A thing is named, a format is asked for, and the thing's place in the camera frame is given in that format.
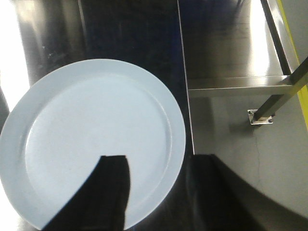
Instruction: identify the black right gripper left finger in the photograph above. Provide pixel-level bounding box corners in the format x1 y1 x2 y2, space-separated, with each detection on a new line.
43 155 130 231

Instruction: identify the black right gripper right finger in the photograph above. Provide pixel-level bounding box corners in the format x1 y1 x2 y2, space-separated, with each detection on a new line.
185 154 308 231

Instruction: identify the light blue plate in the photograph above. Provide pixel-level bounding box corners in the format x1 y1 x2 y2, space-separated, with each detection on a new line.
0 59 186 230

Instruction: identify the steel table leg with footplate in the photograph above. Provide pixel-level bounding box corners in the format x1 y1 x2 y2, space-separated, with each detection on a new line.
247 58 308 125

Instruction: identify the lower steel side table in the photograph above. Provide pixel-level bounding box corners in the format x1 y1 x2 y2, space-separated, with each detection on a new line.
179 0 299 98

